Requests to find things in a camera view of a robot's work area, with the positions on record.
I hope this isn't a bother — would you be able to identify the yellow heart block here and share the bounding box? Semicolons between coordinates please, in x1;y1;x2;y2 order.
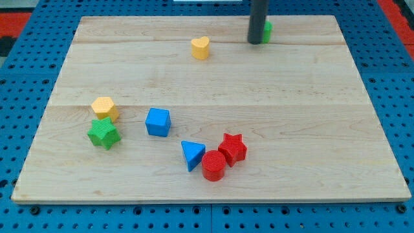
191;36;210;60

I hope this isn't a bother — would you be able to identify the green circle block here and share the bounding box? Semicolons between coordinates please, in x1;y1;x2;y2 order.
262;21;273;43

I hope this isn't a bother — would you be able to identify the blue triangle block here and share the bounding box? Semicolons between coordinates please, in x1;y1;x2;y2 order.
181;140;206;172

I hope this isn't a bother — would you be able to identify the wooden board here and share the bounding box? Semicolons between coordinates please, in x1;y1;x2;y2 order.
12;15;411;205

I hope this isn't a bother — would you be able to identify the red star block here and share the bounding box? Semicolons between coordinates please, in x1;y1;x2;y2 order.
218;133;247;167

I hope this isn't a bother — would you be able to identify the red cylinder block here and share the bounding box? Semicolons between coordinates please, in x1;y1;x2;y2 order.
201;150;226;182

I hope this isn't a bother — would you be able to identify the blue cube block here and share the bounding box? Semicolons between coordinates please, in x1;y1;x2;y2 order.
145;108;171;137

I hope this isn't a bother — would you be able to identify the yellow hexagon block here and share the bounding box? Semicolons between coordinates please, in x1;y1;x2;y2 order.
91;96;119;122

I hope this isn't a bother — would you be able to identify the green star block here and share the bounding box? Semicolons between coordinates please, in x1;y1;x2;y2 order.
87;116;121;150

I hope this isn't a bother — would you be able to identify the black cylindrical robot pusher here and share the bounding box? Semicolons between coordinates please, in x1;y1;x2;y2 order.
247;0;269;45

